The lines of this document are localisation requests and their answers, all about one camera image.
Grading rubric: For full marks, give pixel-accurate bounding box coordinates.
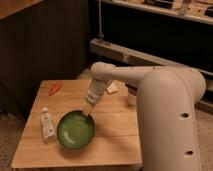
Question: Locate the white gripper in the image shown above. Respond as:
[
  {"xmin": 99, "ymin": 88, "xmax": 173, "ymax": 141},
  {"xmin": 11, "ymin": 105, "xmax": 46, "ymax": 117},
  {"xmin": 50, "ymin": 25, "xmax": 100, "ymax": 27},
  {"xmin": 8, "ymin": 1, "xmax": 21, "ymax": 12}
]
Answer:
[{"xmin": 82, "ymin": 79, "xmax": 112, "ymax": 116}]

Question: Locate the green ceramic bowl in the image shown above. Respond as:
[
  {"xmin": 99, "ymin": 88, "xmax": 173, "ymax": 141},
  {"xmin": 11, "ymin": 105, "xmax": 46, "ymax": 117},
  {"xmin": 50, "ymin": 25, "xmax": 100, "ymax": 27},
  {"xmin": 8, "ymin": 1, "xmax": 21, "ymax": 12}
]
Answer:
[{"xmin": 56, "ymin": 110, "xmax": 95, "ymax": 150}]

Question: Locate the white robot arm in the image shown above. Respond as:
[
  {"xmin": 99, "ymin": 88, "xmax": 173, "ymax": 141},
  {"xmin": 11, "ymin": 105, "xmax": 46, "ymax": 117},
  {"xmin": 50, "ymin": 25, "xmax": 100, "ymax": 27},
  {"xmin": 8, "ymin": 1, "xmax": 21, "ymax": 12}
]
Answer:
[{"xmin": 83, "ymin": 62, "xmax": 206, "ymax": 171}]

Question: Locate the orange carrot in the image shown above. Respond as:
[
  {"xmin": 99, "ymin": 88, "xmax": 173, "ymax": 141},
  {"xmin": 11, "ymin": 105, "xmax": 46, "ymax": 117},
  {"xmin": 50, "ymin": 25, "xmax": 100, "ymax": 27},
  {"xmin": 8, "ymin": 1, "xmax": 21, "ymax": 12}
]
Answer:
[{"xmin": 49, "ymin": 82, "xmax": 63, "ymax": 96}]

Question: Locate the white tube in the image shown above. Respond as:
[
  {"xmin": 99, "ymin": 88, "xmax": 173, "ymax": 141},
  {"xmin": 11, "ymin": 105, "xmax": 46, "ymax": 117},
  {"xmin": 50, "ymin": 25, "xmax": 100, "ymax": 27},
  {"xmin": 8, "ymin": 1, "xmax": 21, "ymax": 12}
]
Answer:
[{"xmin": 41, "ymin": 107, "xmax": 56, "ymax": 142}]

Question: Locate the wooden table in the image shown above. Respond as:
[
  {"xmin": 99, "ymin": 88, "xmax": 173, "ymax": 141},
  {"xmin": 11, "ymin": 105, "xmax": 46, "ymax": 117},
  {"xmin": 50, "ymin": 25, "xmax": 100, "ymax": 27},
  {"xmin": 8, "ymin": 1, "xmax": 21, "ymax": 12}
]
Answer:
[{"xmin": 12, "ymin": 80, "xmax": 141, "ymax": 168}]

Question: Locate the white cup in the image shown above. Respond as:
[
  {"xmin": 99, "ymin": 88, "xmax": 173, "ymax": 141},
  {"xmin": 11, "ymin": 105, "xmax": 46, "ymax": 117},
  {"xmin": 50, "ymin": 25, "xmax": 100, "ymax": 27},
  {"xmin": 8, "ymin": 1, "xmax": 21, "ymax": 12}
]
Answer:
[{"xmin": 127, "ymin": 93, "xmax": 137, "ymax": 106}]

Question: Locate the dark brown block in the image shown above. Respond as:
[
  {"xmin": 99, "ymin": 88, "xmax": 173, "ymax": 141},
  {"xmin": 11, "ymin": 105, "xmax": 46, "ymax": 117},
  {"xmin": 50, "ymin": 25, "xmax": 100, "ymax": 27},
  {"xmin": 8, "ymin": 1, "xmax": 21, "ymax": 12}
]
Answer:
[{"xmin": 126, "ymin": 84, "xmax": 137, "ymax": 95}]

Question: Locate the dark wooden cabinet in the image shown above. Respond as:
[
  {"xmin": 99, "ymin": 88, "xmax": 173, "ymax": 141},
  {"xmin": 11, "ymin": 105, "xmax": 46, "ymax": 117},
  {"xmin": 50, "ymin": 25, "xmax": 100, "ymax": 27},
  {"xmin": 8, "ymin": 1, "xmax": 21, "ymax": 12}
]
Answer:
[{"xmin": 0, "ymin": 0, "xmax": 89, "ymax": 118}]

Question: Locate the metal shelf rack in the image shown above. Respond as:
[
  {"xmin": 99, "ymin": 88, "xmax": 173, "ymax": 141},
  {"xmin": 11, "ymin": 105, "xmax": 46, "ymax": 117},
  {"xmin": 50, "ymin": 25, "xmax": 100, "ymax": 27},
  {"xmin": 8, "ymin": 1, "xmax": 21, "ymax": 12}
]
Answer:
[{"xmin": 89, "ymin": 0, "xmax": 213, "ymax": 76}]

